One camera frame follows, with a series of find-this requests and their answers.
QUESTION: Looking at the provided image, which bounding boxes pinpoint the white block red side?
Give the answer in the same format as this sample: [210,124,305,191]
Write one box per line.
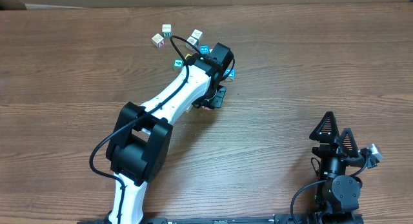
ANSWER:
[152,34,165,48]

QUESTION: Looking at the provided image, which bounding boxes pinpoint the white block green side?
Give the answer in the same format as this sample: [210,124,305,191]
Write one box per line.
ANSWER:
[162,24,172,37]

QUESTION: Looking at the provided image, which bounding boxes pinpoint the white block far top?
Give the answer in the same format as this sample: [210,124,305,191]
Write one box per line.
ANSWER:
[191,29,203,42]

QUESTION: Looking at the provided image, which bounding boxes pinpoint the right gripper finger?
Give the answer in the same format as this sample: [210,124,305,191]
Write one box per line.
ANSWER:
[309,111,339,143]
[339,128,359,158]

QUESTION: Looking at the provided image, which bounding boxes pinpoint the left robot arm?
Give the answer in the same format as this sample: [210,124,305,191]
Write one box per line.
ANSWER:
[104,51,234,223]

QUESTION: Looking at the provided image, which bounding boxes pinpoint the green number four block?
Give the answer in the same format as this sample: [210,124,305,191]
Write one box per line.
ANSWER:
[174,59,184,72]

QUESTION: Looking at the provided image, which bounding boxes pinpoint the blue X block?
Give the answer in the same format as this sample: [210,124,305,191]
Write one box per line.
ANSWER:
[224,69,236,81]

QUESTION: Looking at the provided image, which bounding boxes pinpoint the left black cable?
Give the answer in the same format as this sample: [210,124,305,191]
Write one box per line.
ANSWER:
[88,35,236,224]

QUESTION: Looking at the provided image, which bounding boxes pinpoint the blue top block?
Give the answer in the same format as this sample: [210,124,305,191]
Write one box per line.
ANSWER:
[199,45,210,54]

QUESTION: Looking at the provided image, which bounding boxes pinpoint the right black cable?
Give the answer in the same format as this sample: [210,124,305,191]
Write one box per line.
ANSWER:
[290,156,370,224]

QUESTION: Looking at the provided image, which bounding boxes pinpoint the white cream block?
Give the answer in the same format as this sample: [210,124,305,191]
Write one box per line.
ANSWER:
[185,105,193,113]

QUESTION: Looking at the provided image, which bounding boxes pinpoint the white block blue side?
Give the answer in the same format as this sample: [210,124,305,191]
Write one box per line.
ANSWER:
[185,36,199,51]

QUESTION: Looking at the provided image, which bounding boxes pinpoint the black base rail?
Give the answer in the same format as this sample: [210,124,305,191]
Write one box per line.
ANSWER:
[77,214,364,224]

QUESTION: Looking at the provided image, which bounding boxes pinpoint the black cable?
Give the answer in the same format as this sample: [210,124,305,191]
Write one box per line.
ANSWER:
[88,35,236,224]
[290,156,370,224]

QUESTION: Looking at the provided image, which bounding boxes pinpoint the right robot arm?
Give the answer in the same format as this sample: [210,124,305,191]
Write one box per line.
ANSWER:
[309,111,365,223]

